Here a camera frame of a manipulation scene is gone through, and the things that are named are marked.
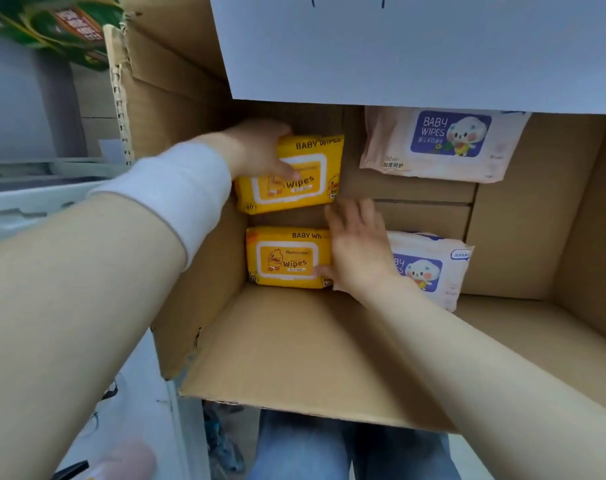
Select person's left hand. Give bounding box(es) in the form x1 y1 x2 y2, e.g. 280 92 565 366
205 120 302 182

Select large brown cardboard box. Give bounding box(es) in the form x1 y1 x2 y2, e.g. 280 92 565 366
103 0 606 435

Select person's right hand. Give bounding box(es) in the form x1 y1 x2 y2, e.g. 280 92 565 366
314 197 403 301

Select yellow baby wipes pack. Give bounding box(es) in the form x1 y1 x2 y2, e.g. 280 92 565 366
234 135 345 216
246 226 334 290

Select person's left forearm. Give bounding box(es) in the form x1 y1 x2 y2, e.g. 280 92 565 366
0 142 234 480

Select white metal shelf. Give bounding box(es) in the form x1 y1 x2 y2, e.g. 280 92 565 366
0 157 134 248

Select pink baby wipes pack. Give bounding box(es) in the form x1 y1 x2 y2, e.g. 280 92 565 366
333 231 475 313
359 106 532 184

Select green printed package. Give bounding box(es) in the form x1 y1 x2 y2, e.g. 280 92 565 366
0 0 125 72

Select person's right forearm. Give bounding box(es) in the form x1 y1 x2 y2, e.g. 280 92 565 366
365 275 606 480

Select white paper sheet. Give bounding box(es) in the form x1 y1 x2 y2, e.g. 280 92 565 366
209 0 606 116

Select person's legs in jeans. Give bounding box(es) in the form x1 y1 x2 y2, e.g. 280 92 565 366
247 409 464 480

